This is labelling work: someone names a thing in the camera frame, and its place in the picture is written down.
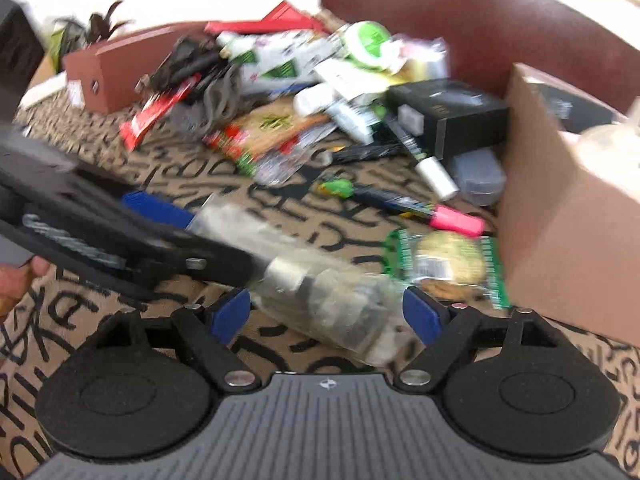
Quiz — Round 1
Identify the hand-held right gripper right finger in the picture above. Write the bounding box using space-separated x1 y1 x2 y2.
394 286 558 395

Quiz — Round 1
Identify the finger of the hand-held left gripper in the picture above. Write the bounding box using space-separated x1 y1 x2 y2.
122 191 198 233
150 232 258 288

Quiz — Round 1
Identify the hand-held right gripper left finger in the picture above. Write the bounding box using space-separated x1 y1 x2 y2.
95 287 263 395

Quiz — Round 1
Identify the clear plastic bag of parts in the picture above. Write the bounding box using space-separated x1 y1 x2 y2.
192 202 416 367

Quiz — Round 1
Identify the brown cardboard box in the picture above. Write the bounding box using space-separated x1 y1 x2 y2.
495 62 640 348

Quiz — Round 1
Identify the black marker orange cap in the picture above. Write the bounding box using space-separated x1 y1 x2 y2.
327 144 406 163

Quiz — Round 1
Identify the person's left hand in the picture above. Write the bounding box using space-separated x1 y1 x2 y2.
0 255 51 322

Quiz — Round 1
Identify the tan printed mat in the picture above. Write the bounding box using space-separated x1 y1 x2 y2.
0 87 640 480

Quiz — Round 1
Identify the green cookie packet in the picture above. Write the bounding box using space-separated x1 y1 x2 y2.
382 229 511 308

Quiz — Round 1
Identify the red snack packet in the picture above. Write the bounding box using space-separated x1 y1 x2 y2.
120 74 203 152

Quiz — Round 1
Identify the black marker pink cap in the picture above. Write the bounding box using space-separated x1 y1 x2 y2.
352 185 487 237

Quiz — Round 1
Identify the white card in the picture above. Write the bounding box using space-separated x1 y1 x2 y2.
20 72 68 108

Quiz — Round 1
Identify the brown snack packet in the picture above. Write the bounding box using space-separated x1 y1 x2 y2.
202 110 346 188

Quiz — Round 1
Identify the black marker white cap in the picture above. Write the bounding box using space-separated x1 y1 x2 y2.
382 112 460 202

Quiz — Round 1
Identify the green plastic piece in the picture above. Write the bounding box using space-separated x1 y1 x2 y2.
317 179 357 200

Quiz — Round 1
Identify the brown rectangular box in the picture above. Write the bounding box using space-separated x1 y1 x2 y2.
62 22 211 115

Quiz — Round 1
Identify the clear plastic case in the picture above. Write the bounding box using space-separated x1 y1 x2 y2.
450 152 507 206

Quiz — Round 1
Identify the dark cabinet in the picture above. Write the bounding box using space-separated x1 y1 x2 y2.
0 2 46 111

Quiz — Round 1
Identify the white plastic bottle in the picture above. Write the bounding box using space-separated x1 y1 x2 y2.
292 82 336 117

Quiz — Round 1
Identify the white green foil sachet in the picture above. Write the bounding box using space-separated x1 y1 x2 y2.
327 97 376 143

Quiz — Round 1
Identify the tree print fabric pouch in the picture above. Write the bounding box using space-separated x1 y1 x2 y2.
235 30 341 91

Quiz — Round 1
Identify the black charger box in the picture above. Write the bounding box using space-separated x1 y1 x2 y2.
385 79 511 161

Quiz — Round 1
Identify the white medicine box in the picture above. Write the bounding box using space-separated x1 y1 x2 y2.
317 57 386 96

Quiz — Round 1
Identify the red cardboard box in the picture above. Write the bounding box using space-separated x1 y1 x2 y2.
205 1 331 36

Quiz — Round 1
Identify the small black box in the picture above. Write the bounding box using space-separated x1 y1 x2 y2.
530 80 626 133

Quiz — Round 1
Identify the clear bag of sponges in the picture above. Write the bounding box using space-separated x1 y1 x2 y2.
390 35 451 83

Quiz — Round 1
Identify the beige tape roll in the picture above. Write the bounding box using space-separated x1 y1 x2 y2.
575 122 640 181

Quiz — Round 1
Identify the green white round device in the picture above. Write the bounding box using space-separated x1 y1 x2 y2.
342 20 401 68

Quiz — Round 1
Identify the dark brown chair back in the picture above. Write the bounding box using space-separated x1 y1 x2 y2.
320 0 640 126

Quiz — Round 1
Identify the black cable bundle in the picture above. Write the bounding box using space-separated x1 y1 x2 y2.
150 35 231 91

